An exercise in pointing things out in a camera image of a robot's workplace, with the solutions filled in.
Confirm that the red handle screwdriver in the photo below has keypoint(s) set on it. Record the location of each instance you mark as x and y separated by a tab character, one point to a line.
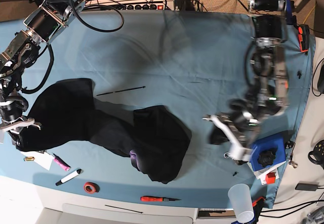
157	199

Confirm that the blue black clamp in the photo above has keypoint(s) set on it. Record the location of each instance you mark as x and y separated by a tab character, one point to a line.
289	9

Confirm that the gold battery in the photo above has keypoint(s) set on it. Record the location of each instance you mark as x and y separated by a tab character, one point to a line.
29	159

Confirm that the blue plastic box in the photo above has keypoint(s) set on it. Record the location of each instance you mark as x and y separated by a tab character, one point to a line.
274	143

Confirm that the pink glue tube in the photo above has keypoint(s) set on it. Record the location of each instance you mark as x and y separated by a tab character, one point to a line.
61	163

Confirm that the small red cube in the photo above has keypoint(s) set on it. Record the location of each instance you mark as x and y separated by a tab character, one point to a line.
270	178

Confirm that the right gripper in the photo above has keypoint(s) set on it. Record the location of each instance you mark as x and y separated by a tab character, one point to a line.
12	108

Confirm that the black knob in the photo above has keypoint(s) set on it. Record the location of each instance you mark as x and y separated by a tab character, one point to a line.
266	158

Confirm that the white power strip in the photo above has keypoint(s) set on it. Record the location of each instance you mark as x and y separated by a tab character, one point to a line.
152	5

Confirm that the thin black zip tie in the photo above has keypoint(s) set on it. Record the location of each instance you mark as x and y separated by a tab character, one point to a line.
119	91

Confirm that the blue table cloth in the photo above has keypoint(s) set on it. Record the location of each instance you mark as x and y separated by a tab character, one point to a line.
192	64

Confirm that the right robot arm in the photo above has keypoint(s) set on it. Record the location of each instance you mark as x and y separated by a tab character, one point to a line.
42	26

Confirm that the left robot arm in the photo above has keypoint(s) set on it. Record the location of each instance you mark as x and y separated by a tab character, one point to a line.
267	95

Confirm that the orange black clamp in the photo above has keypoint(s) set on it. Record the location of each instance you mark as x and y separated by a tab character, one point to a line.
303	37

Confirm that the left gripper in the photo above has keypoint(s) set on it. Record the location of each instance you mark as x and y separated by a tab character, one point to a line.
242	124

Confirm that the translucent plastic cup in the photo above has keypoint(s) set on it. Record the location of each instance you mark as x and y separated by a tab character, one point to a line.
241	201

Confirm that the white paper note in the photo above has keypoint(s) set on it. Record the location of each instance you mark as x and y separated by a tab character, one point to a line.
43	159

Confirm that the red tape roll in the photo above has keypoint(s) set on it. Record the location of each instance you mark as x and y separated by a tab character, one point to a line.
91	188

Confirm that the black t-shirt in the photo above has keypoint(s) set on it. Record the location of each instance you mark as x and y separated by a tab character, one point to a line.
156	141

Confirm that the black white marker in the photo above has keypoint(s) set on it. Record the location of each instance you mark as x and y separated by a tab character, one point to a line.
69	177

